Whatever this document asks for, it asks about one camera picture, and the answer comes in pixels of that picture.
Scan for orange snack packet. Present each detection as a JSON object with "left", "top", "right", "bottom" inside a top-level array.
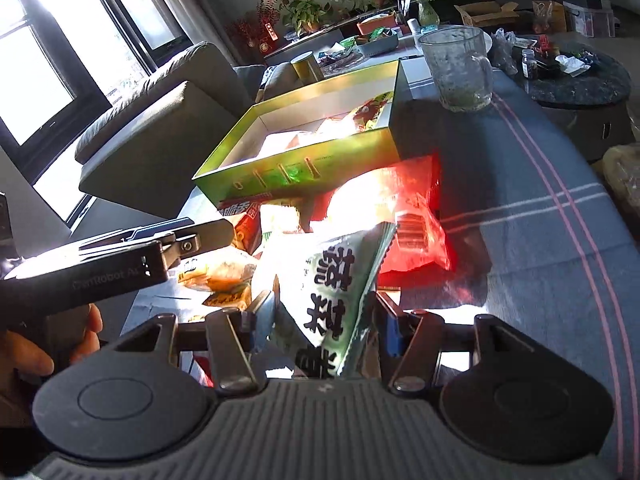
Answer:
[{"left": 178, "top": 262, "right": 257, "bottom": 311}]

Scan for white green snack bag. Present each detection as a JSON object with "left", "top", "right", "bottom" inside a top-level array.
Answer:
[{"left": 254, "top": 222, "right": 396, "bottom": 379}]

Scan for red snack bag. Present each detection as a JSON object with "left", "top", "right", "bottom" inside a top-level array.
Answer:
[{"left": 310, "top": 155, "right": 451, "bottom": 274}]

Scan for person's left hand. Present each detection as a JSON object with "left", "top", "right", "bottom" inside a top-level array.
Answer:
[{"left": 1, "top": 304, "right": 103, "bottom": 428}]

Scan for grey armchair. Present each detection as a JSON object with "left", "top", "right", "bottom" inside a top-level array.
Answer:
[{"left": 75, "top": 42, "right": 252, "bottom": 219}]

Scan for blue striped tablecloth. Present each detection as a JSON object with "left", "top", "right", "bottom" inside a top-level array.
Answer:
[{"left": 394, "top": 58, "right": 639, "bottom": 479}]

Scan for yellow tin can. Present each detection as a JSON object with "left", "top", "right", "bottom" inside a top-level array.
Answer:
[{"left": 291, "top": 51, "right": 324, "bottom": 84}]

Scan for green gift box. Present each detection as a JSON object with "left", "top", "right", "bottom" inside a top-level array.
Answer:
[{"left": 193, "top": 61, "right": 411, "bottom": 208}]

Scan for white round coffee table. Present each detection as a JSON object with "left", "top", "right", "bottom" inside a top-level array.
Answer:
[{"left": 264, "top": 29, "right": 497, "bottom": 91}]

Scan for glass mug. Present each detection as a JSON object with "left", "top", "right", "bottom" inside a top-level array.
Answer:
[{"left": 418, "top": 25, "right": 494, "bottom": 113}]

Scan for dark round side table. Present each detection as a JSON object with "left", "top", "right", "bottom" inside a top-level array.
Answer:
[{"left": 513, "top": 40, "right": 636, "bottom": 162}]

